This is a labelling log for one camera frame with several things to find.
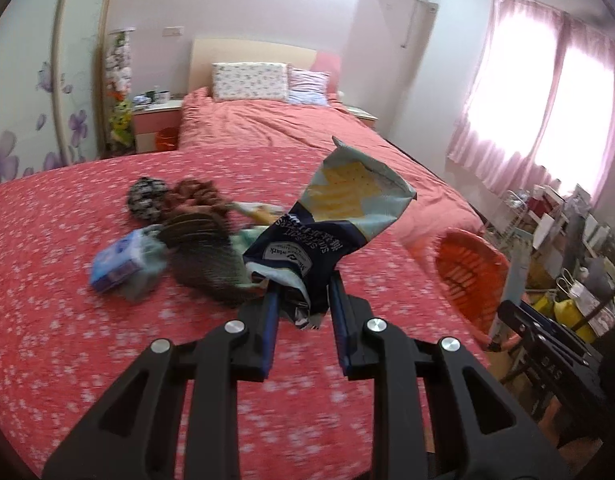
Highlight floral sliding wardrobe door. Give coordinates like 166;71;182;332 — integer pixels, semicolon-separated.
0;0;109;184

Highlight black floral scrunchie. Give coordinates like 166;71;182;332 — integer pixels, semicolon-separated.
126;177;169;223

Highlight pink bed duvet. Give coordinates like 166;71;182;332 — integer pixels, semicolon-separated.
178;88;484;248

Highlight pink striped pillow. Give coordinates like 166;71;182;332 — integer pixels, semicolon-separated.
288;66;329;106

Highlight brown striped scrunchie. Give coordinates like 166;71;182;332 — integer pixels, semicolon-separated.
159;179;230;246

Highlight cracker snack bag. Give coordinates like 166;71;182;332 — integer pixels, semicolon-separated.
244;159;416;330

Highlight orange plastic trash basket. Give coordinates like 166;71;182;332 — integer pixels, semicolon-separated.
433;229;509;349

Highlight pink window curtain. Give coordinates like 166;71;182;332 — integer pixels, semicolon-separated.
447;0;615;198

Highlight green plush toy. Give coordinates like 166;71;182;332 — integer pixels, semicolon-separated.
109;99;134;150

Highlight floral white pillow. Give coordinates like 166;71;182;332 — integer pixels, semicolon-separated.
212;62;289;102

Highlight pink white nightstand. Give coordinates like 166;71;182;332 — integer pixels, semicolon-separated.
132;100;183;154

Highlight yellow bag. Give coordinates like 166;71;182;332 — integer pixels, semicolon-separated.
532;292;615;344

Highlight beige wooden headboard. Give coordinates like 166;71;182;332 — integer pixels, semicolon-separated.
187;38;341;93

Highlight right side nightstand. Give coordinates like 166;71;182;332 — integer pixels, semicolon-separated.
344;105;378;129

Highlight white wire rack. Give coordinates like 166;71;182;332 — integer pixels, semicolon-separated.
485;190;535;249

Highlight blue tissue pack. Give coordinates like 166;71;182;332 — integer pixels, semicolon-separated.
88;224;168;302

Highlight white mug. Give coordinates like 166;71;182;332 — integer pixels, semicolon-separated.
158;90;171;103

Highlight plush toy bouquet box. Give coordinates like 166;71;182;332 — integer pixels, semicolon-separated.
105;28;133;101

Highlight red floral blanket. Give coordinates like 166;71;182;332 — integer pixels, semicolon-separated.
0;145;491;478

